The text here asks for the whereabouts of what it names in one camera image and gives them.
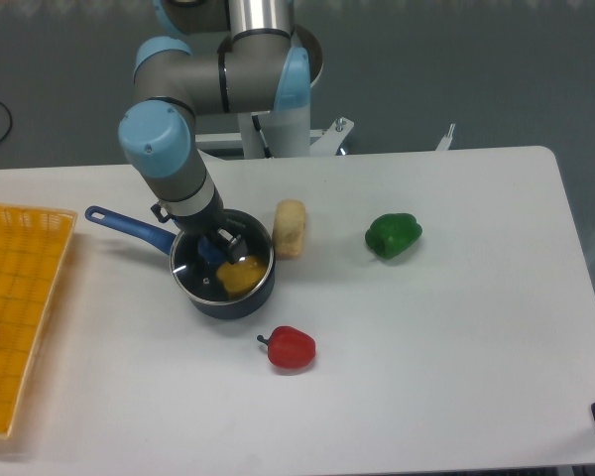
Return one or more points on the yellow plastic basket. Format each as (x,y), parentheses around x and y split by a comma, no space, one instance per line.
(33,244)

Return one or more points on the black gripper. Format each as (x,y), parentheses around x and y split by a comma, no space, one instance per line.
(199,216)

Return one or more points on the beige bread loaf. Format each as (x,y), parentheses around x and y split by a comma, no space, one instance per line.
(288,230)

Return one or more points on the dark blue saucepan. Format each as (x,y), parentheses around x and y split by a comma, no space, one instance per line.
(159,238)

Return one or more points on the red bell pepper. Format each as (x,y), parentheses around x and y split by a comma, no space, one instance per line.
(289,348)

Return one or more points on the glass lid blue knob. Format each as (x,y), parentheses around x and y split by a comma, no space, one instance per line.
(195,259)

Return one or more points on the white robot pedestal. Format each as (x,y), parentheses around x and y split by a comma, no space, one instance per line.
(263,75)

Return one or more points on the green bell pepper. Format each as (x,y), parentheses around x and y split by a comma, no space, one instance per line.
(392,234)

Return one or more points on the yellow bell pepper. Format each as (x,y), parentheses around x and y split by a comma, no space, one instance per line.
(240,278)

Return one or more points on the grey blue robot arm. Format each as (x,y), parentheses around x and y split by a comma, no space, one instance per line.
(157,134)

